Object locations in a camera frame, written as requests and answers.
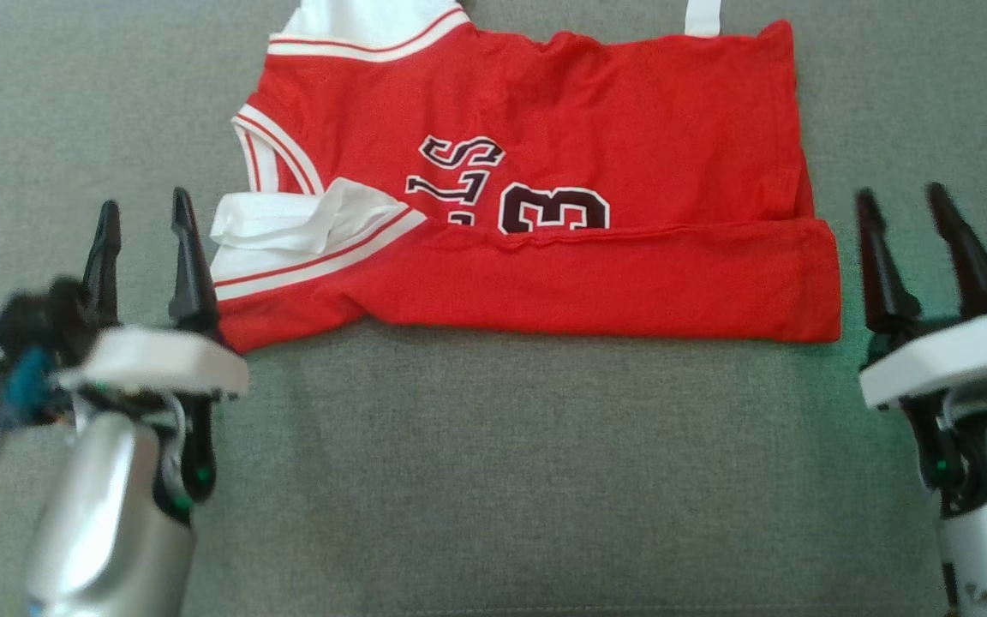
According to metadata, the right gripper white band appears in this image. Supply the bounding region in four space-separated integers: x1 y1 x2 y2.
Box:
855 182 987 515

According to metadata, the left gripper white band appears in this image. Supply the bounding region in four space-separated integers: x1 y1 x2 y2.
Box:
57 187 250 524

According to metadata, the red white basketball jersey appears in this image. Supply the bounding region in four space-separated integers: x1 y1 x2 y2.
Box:
209 0 843 354

